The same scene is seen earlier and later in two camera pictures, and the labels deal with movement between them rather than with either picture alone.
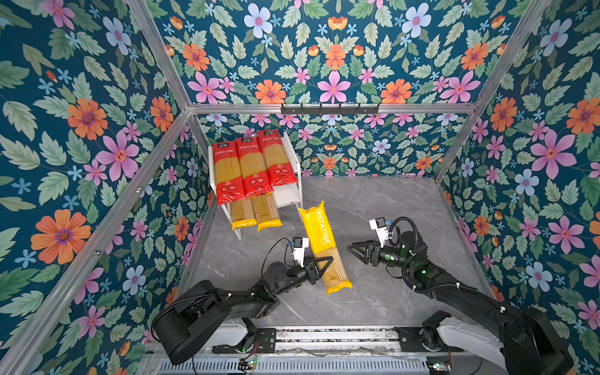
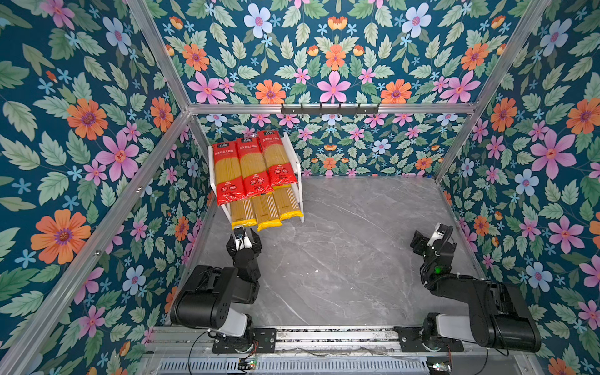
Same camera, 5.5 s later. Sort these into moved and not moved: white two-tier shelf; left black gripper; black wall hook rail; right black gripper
Moved: left black gripper; right black gripper
Not moved: black wall hook rail; white two-tier shelf
